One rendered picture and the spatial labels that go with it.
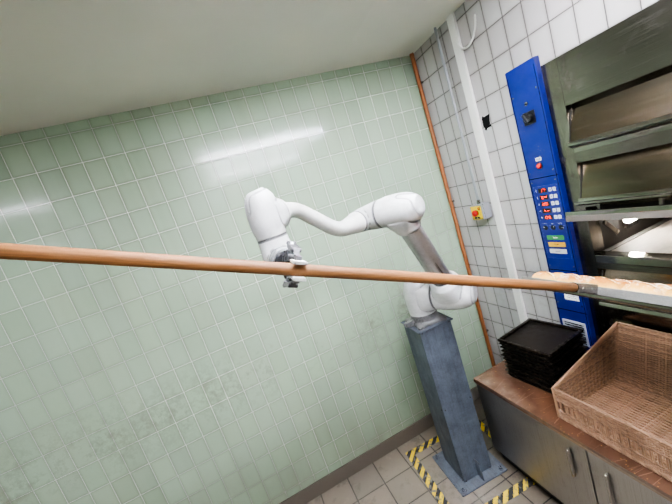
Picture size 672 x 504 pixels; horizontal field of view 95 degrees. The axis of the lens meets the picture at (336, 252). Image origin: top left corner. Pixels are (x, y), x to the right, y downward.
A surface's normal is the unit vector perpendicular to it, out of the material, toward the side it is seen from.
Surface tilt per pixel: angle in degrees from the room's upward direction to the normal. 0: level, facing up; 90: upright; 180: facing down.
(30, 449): 90
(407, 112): 90
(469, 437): 90
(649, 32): 90
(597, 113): 70
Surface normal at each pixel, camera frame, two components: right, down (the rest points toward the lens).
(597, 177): -0.95, 0.00
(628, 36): -0.90, 0.34
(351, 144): 0.31, 0.05
